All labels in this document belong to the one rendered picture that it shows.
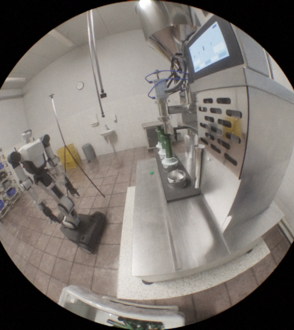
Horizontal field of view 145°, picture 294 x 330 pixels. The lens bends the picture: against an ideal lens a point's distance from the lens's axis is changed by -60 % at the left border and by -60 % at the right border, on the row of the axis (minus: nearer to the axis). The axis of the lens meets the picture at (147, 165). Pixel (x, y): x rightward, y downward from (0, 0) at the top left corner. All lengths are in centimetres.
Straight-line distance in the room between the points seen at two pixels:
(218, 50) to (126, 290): 73
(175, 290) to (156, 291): 8
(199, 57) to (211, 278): 69
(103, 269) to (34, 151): 140
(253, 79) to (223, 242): 32
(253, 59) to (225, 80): 6
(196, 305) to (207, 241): 108
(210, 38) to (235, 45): 6
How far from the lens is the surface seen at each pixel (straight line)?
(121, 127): 405
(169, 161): 49
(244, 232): 37
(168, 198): 39
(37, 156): 126
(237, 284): 146
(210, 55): 23
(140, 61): 431
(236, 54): 19
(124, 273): 60
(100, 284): 150
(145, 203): 40
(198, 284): 57
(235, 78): 18
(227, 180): 24
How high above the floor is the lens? 131
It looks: 28 degrees down
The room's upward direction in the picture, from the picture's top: 11 degrees counter-clockwise
